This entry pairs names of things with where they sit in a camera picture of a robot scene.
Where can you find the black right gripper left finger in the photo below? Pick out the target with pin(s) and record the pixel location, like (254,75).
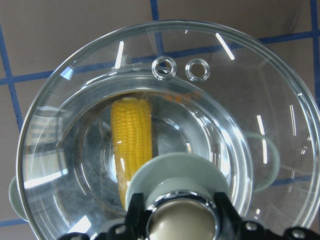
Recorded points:
(136,218)

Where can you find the white electric cooking pot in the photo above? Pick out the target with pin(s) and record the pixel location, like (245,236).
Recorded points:
(66,156)

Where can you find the glass pot lid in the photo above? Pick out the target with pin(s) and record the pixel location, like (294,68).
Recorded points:
(257,88)

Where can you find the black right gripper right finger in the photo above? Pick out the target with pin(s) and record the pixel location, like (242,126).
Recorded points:
(228,217)

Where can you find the yellow corn cob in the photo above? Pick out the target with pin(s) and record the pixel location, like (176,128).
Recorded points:
(131,130)

